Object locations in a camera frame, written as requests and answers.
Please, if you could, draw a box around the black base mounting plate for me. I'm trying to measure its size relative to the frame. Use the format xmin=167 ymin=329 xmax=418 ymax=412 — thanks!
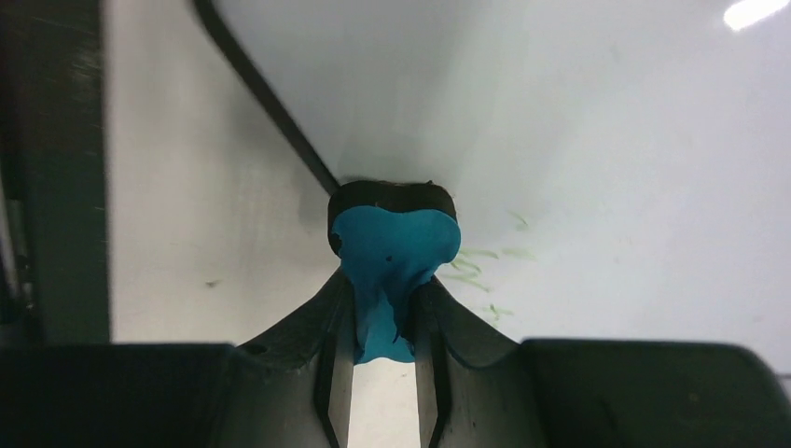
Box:
xmin=1 ymin=1 xmax=111 ymax=347

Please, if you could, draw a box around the small black-framed whiteboard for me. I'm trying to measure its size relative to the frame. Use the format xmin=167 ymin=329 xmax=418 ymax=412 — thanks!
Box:
xmin=194 ymin=1 xmax=790 ymax=373

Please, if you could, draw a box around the blue whiteboard eraser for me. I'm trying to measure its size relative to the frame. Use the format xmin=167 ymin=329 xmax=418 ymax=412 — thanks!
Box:
xmin=327 ymin=179 xmax=462 ymax=365

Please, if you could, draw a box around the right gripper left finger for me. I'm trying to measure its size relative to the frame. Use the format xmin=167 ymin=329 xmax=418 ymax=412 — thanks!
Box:
xmin=1 ymin=272 xmax=354 ymax=447

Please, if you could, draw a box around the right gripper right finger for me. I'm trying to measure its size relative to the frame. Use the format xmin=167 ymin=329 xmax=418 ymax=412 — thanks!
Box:
xmin=409 ymin=281 xmax=790 ymax=447

